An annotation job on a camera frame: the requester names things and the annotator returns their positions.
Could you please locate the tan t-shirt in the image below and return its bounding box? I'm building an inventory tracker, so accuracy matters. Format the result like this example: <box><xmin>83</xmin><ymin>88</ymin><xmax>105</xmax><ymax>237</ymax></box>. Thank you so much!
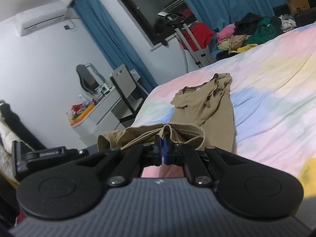
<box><xmin>97</xmin><ymin>73</ymin><xmax>235</xmax><ymax>152</ymax></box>

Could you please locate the vanity mirror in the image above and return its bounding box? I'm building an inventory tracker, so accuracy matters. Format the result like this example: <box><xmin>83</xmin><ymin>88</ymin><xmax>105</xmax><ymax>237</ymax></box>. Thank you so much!
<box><xmin>75</xmin><ymin>63</ymin><xmax>106</xmax><ymax>98</ymax></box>

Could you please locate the pastel tie-dye bed sheet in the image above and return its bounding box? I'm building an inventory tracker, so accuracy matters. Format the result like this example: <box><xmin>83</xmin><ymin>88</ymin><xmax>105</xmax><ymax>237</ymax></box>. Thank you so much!
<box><xmin>134</xmin><ymin>24</ymin><xmax>315</xmax><ymax>198</ymax></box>

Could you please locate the grey chair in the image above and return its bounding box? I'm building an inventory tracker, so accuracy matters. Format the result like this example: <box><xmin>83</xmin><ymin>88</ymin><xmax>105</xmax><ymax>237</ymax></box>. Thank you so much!
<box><xmin>110</xmin><ymin>64</ymin><xmax>147</xmax><ymax>125</ymax></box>

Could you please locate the white air conditioner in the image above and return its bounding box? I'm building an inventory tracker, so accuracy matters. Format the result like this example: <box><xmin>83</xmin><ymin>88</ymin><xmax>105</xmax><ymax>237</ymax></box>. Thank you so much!
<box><xmin>14</xmin><ymin>1</ymin><xmax>68</xmax><ymax>36</ymax></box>

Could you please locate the yellow garment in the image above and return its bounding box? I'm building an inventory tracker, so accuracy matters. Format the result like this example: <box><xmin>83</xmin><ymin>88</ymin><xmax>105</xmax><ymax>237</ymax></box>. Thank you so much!
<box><xmin>231</xmin><ymin>44</ymin><xmax>258</xmax><ymax>54</ymax></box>

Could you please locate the beige garment on pile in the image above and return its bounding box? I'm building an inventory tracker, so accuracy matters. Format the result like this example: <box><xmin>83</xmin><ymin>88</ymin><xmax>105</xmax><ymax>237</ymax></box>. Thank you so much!
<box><xmin>228</xmin><ymin>35</ymin><xmax>250</xmax><ymax>54</ymax></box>

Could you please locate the blue curtain left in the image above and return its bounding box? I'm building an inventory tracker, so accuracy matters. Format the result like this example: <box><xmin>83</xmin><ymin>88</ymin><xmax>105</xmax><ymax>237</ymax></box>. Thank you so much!
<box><xmin>71</xmin><ymin>0</ymin><xmax>157</xmax><ymax>93</ymax></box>

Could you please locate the green garment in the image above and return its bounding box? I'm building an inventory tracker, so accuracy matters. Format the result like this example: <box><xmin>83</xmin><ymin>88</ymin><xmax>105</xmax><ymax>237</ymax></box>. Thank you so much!
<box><xmin>243</xmin><ymin>17</ymin><xmax>276</xmax><ymax>46</ymax></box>

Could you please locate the pink garment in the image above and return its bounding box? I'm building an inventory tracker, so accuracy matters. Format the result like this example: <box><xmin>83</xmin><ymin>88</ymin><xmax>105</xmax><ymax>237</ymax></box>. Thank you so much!
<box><xmin>216</xmin><ymin>24</ymin><xmax>235</xmax><ymax>43</ymax></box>

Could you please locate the red garment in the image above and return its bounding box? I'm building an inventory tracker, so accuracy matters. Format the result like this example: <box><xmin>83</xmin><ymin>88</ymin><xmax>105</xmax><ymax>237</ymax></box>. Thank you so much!
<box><xmin>182</xmin><ymin>23</ymin><xmax>215</xmax><ymax>51</ymax></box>

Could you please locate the black garment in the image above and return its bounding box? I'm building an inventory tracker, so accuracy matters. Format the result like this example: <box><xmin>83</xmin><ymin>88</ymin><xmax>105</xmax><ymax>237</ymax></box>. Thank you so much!
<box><xmin>234</xmin><ymin>12</ymin><xmax>283</xmax><ymax>36</ymax></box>

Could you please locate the black sofa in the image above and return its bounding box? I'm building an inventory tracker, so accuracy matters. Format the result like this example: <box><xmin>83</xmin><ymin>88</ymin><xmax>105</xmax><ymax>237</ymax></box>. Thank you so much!
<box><xmin>273</xmin><ymin>0</ymin><xmax>315</xmax><ymax>27</ymax></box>

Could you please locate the brown paper bag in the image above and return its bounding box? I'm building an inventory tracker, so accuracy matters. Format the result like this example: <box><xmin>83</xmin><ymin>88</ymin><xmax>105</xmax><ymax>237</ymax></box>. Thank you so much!
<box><xmin>286</xmin><ymin>0</ymin><xmax>310</xmax><ymax>16</ymax></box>

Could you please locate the dark window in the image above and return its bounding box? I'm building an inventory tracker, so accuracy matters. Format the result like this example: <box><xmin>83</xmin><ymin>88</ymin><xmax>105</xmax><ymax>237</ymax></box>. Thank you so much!
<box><xmin>120</xmin><ymin>0</ymin><xmax>197</xmax><ymax>45</ymax></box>

